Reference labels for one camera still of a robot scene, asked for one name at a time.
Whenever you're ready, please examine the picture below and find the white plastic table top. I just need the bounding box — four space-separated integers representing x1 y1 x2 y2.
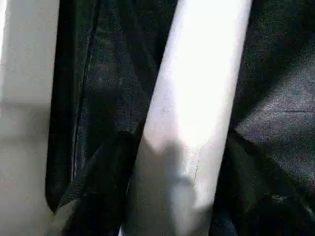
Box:
0 0 74 236

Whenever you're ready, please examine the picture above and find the black work mat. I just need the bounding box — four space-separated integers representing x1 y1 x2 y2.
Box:
45 0 315 236

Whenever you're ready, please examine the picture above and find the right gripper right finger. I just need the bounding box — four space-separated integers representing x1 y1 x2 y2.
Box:
209 137 315 236

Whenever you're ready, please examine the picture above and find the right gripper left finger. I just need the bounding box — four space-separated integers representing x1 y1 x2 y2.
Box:
61 132 139 236

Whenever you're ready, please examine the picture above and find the white plastic table leg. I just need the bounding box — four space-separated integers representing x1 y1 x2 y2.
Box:
118 0 252 236

